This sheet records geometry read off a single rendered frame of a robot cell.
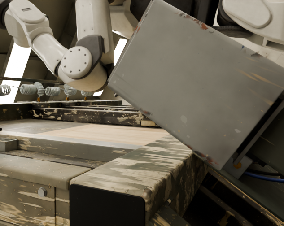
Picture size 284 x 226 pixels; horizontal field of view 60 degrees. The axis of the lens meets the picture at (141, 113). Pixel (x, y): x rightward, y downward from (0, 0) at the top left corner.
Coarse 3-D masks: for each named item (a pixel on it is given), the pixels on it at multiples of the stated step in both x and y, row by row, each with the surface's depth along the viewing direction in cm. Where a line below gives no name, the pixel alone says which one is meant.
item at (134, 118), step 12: (36, 84) 161; (36, 108) 159; (48, 108) 156; (60, 108) 158; (72, 120) 148; (84, 120) 145; (96, 120) 141; (108, 120) 138; (120, 120) 135; (132, 120) 132
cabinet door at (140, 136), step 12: (48, 132) 93; (60, 132) 94; (72, 132) 96; (84, 132) 97; (96, 132) 97; (108, 132) 97; (120, 132) 98; (132, 132) 98; (144, 132) 99; (156, 132) 99; (144, 144) 73
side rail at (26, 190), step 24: (0, 168) 39; (24, 168) 38; (48, 168) 39; (72, 168) 39; (0, 192) 40; (24, 192) 38; (48, 192) 36; (0, 216) 41; (24, 216) 38; (48, 216) 36
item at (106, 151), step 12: (0, 132) 79; (12, 132) 79; (24, 144) 72; (36, 144) 70; (48, 144) 68; (60, 144) 66; (72, 144) 65; (84, 144) 63; (96, 144) 62; (108, 144) 62; (120, 144) 63; (132, 144) 63; (72, 156) 65; (84, 156) 63; (96, 156) 62; (108, 156) 60
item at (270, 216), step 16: (208, 176) 108; (208, 192) 89; (224, 192) 105; (240, 192) 107; (160, 208) 33; (192, 208) 86; (208, 208) 87; (224, 208) 85; (240, 208) 103; (256, 208) 101; (160, 224) 30; (176, 224) 32; (192, 224) 78; (208, 224) 83; (224, 224) 85; (240, 224) 83; (256, 224) 101; (272, 224) 99
